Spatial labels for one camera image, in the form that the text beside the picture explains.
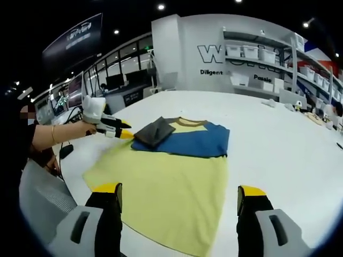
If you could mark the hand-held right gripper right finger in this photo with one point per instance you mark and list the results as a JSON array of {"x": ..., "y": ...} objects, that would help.
[{"x": 262, "y": 233}]

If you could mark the yellow blue grey garment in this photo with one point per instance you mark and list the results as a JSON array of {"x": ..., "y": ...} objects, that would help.
[{"x": 171, "y": 187}]

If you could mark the white cloth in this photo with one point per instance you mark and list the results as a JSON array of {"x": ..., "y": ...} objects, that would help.
[{"x": 269, "y": 103}]

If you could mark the shelving rack with white bins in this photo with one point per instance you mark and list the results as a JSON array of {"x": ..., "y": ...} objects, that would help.
[{"x": 250, "y": 51}]

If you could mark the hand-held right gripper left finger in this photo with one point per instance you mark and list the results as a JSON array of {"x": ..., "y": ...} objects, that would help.
[{"x": 85, "y": 233}]

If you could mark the black oval device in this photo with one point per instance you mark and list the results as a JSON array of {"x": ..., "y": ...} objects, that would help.
[{"x": 66, "y": 151}]

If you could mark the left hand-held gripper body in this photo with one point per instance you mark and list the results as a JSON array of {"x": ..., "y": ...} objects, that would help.
[{"x": 93, "y": 109}]

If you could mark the small black object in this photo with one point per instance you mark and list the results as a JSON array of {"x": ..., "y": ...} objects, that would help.
[{"x": 339, "y": 145}]

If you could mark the wooden board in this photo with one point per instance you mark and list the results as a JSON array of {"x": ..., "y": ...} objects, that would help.
[{"x": 314, "y": 118}]

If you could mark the dark hanging banner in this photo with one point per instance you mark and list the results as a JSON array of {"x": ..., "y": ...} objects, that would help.
[{"x": 77, "y": 37}]

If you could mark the person's left hand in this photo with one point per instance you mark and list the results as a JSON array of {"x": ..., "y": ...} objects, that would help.
[{"x": 85, "y": 129}]

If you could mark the black computer monitor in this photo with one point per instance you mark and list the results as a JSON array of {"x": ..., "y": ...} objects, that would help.
[
  {"x": 115, "y": 80},
  {"x": 136, "y": 76}
]

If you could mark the small white toy figure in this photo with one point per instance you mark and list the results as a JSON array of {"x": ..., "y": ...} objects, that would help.
[{"x": 298, "y": 105}]

